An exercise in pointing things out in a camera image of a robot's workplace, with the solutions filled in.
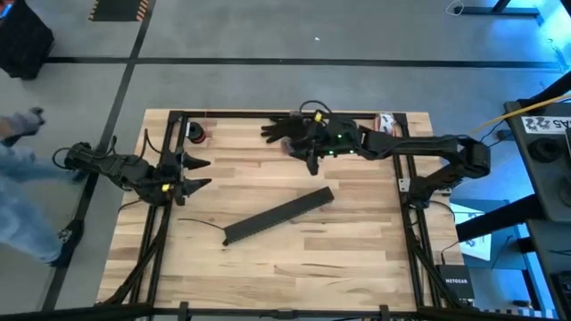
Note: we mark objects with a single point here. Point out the white paper sheet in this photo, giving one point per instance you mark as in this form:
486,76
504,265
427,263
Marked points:
477,245

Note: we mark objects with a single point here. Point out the hazard striped floor mat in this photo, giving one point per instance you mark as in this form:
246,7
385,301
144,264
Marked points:
118,9

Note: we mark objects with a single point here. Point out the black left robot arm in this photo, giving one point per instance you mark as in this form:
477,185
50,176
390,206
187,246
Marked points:
111,167

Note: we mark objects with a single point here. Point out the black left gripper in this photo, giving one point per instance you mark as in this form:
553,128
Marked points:
169,178

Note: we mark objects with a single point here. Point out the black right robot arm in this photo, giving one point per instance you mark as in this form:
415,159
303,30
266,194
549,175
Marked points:
446,153

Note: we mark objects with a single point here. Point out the black side desk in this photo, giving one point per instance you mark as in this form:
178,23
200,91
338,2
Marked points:
553,249
548,178

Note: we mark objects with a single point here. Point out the black rig crossbar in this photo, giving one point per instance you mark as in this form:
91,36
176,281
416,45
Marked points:
89,312

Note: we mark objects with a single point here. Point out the white label sign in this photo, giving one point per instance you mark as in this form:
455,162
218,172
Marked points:
544,124

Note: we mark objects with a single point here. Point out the black Netgear switch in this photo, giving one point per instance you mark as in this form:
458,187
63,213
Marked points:
455,283

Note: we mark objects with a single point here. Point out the person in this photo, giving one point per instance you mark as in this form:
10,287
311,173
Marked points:
22,200

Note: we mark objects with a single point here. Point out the black desk foot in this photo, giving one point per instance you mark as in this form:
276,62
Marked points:
499,10

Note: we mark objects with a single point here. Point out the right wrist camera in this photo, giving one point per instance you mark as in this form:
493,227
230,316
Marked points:
341,134

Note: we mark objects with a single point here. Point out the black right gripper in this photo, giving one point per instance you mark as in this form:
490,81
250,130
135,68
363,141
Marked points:
334,138

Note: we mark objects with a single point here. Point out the black tape roll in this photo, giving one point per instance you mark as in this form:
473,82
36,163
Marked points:
196,133

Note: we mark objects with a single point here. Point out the orange tape dispenser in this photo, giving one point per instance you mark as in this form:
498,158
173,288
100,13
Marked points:
386,122

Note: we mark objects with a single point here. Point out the person's hand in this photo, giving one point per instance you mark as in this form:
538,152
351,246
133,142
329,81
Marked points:
27,122

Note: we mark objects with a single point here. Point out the black equipment case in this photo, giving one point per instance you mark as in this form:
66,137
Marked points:
22,40

